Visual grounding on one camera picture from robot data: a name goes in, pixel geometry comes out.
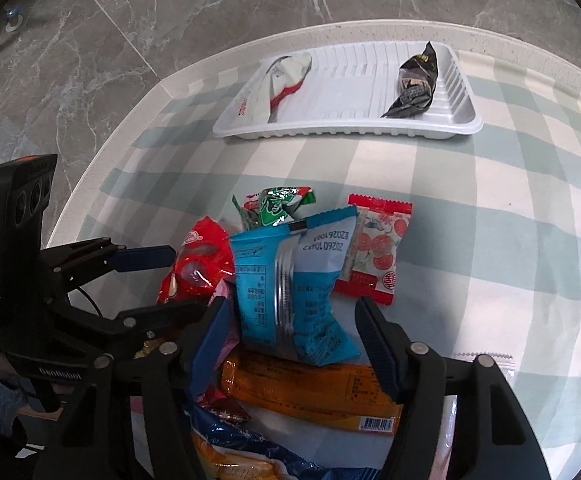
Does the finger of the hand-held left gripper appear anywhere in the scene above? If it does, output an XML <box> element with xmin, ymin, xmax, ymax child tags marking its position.
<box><xmin>53</xmin><ymin>300</ymin><xmax>208</xmax><ymax>361</ymax></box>
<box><xmin>40</xmin><ymin>237</ymin><xmax>178</xmax><ymax>291</ymax></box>

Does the blue snack packet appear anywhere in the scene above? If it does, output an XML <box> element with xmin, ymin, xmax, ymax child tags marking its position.
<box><xmin>228</xmin><ymin>205</ymin><xmax>361</xmax><ymax>367</ymax></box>

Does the green snack packet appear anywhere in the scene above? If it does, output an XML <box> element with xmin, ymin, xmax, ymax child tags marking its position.
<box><xmin>232</xmin><ymin>186</ymin><xmax>317</xmax><ymax>233</ymax></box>

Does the pink snack packet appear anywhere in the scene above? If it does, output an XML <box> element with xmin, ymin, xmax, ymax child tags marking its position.
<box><xmin>210</xmin><ymin>280</ymin><xmax>244</xmax><ymax>361</ymax></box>

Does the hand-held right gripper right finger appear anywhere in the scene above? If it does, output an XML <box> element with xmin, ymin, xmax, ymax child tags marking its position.
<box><xmin>355</xmin><ymin>296</ymin><xmax>549</xmax><ymax>480</ymax></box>

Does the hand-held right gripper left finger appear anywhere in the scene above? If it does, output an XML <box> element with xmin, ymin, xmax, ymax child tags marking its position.
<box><xmin>35</xmin><ymin>296</ymin><xmax>236</xmax><ymax>480</ymax></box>

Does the black snack packet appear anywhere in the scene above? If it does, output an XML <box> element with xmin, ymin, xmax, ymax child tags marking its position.
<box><xmin>381</xmin><ymin>41</ymin><xmax>440</xmax><ymax>119</ymax></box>

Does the blue and orange snack bag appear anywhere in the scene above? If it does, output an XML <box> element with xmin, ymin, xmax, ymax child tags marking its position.
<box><xmin>188</xmin><ymin>402</ymin><xmax>386</xmax><ymax>480</ymax></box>

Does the white and red snack packet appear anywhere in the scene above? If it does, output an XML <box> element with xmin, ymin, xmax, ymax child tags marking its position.
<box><xmin>228</xmin><ymin>53</ymin><xmax>314</xmax><ymax>126</ymax></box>

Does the shiny red snack packet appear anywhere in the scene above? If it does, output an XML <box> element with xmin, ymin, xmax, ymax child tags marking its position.
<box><xmin>156</xmin><ymin>216</ymin><xmax>235</xmax><ymax>307</ymax></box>

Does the orange snack packet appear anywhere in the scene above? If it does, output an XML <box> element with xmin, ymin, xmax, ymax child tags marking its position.
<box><xmin>220</xmin><ymin>347</ymin><xmax>404</xmax><ymax>436</ymax></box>

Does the checkered tablecloth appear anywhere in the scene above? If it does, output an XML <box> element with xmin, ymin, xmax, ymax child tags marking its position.
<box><xmin>83</xmin><ymin>40</ymin><xmax>581</xmax><ymax>480</ymax></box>

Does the white plastic tray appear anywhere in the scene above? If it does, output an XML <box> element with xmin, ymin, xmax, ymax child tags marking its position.
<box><xmin>213</xmin><ymin>40</ymin><xmax>485</xmax><ymax>141</ymax></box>

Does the small red snack packet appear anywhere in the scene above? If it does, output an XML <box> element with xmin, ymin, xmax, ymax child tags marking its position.
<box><xmin>193</xmin><ymin>385</ymin><xmax>252</xmax><ymax>428</ymax></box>

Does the gold foil snack packet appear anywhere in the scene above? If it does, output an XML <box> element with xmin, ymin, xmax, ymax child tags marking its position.
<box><xmin>133</xmin><ymin>340</ymin><xmax>164</xmax><ymax>359</ymax></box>

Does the red fruit print snack packet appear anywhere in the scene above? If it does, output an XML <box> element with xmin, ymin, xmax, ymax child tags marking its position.
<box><xmin>333</xmin><ymin>193</ymin><xmax>414</xmax><ymax>307</ymax></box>

